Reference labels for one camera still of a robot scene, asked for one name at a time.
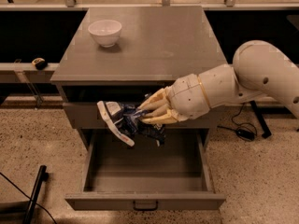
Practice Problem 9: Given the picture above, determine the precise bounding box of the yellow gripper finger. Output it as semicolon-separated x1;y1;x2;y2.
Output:
138;89;169;118
141;109;179;124

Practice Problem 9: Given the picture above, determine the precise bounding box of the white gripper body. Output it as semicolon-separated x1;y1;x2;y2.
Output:
166;74;210;121

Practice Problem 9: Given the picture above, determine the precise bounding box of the blue chip bag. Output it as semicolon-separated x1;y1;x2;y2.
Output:
97;101;165;147

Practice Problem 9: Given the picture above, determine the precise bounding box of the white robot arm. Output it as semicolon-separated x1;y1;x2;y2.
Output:
139;40;299;124

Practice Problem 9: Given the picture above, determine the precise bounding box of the open grey lower drawer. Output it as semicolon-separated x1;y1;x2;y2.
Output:
65;129;226;211

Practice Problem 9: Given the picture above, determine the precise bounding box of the grey drawer cabinet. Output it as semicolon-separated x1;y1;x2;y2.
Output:
51;7;226;146

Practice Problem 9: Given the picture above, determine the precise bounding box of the closed grey upper drawer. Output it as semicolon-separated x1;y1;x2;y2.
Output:
63;103;224;129

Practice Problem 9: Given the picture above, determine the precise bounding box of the black stand leg right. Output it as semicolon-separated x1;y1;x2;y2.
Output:
249;101;272;139

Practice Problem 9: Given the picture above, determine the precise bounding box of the black stand leg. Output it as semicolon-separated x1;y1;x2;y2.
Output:
22;165;48;224
249;101;272;139

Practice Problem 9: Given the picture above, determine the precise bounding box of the white ceramic bowl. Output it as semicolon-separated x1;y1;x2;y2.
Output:
88;20;122;48

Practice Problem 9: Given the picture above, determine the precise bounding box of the black yellow tape measure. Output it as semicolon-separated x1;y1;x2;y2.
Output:
32;58;48;70

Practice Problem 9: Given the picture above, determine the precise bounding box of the black stand leg left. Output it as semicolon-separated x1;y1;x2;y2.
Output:
22;165;48;224

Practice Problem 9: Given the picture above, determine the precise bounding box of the black power adapter cable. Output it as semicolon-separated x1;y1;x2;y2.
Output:
217;103;260;142

